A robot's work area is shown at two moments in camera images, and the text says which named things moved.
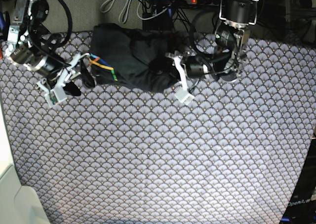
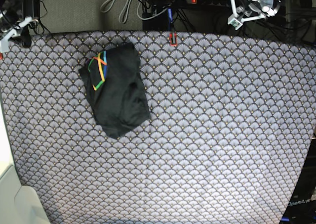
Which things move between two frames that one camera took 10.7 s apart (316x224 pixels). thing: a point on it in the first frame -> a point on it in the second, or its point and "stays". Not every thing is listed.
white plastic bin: [19, 204] stays
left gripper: [59, 72] -> [9, 29]
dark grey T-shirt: [138, 59] -> [113, 80]
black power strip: [203, 0] stays
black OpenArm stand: [301, 209] stays
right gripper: [189, 67] -> [262, 4]
